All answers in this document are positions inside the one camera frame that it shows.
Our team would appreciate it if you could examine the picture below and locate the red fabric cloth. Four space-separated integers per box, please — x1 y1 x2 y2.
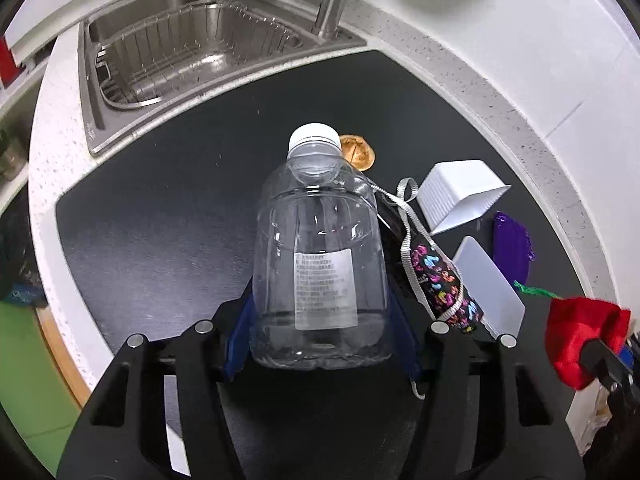
544 297 631 391

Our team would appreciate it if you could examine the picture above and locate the colourful patterned pouch with ribbon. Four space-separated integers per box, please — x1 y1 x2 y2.
371 178 484 334

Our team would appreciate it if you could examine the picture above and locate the clear plastic water bottle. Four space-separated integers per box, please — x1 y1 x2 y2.
250 122 393 370

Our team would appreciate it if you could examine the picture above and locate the white plastic lid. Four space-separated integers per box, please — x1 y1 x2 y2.
454 236 525 339

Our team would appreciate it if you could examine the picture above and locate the purple wrapper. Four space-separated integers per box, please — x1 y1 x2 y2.
491 211 535 285

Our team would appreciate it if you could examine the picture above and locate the white plastic ribbed tray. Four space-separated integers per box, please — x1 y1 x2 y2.
416 159 510 235

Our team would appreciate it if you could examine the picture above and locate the brown round cookie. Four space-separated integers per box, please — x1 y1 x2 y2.
340 134 375 171

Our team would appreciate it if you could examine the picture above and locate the black countertop mat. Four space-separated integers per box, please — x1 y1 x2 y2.
54 49 586 480

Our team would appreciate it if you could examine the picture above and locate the stainless steel sink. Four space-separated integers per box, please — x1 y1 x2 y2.
79 0 365 156

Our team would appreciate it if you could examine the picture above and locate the red kettle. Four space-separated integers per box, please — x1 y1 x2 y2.
0 37 22 88

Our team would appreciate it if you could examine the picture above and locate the steel wire sink basket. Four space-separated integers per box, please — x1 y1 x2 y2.
96 1 304 110

